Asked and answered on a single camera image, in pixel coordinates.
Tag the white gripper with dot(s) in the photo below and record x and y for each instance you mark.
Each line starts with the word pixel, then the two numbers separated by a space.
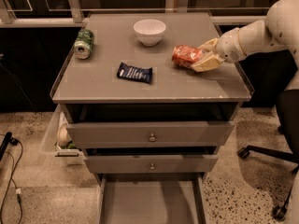
pixel 228 46

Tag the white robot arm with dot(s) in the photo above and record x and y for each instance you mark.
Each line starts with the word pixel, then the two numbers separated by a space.
pixel 278 31

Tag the grey drawer cabinet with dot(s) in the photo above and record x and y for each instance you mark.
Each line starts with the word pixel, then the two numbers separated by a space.
pixel 89 90

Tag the grey top drawer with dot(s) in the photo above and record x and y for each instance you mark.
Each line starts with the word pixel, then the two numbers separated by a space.
pixel 149 134

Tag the grey drawer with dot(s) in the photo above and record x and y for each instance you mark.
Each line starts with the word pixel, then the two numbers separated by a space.
pixel 168 201
pixel 153 164
pixel 149 134

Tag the green soda can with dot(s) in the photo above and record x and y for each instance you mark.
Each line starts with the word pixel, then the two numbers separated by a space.
pixel 83 45

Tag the grey bottom drawer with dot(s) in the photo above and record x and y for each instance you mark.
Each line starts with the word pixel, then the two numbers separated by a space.
pixel 168 201

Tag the grey middle drawer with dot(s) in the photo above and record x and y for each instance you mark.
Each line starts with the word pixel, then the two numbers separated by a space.
pixel 153 164

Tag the black office chair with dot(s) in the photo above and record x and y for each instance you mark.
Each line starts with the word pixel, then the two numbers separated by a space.
pixel 287 107

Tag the white ceramic bowl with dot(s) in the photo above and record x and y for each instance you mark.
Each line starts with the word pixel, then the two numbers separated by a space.
pixel 149 31

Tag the blue snack packet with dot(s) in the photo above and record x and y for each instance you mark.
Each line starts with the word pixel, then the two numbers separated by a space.
pixel 133 73

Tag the metal window railing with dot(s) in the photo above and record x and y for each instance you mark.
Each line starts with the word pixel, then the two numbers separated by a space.
pixel 70 13

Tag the clear plastic storage bin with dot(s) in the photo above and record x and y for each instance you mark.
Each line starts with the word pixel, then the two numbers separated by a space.
pixel 58 143

